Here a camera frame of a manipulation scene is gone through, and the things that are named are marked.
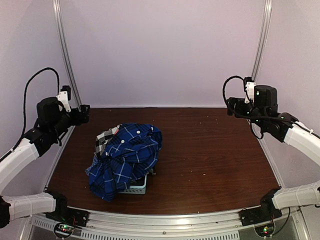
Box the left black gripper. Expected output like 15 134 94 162
49 104 90 138

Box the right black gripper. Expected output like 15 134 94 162
226 97 266 129

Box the black white checked shirt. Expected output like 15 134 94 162
95 124 121 159

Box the blue plaid long sleeve shirt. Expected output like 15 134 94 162
88 123 163 202

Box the light blue plastic basket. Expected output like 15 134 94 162
120 173 157 195

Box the small blue gingham shirt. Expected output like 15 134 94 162
85 154 99 176

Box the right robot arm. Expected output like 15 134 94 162
224 82 320 221

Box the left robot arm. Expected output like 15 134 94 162
0 96 91 228

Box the left green circuit board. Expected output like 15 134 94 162
53 222 75 239

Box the green circuit board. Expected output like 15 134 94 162
53 222 75 239
254 224 275 238

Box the right green circuit board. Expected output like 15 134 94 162
254 224 275 238

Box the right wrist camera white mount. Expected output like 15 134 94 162
244 76 256 104

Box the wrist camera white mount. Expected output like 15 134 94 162
244 76 256 104
57 85 71 113

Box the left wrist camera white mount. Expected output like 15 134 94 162
57 85 71 113

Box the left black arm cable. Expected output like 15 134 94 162
9 67 61 153

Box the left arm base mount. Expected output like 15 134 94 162
45 191 89 227

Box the right aluminium frame post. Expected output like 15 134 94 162
251 0 273 82

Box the aluminium frame post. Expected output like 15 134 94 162
251 0 273 82
52 0 82 108

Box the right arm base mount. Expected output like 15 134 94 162
238 188 283 226

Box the left aluminium frame post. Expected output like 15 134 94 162
52 0 82 108

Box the front aluminium rail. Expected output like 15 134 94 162
24 208 308 240

